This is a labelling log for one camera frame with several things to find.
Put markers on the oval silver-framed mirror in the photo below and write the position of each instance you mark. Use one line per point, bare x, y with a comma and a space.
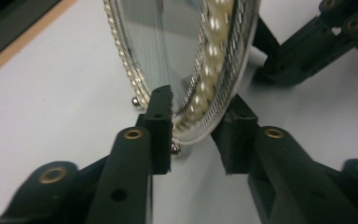
167, 46

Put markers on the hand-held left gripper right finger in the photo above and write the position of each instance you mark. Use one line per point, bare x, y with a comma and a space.
237, 140

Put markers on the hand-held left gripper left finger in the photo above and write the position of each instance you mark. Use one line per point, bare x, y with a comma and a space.
160, 137

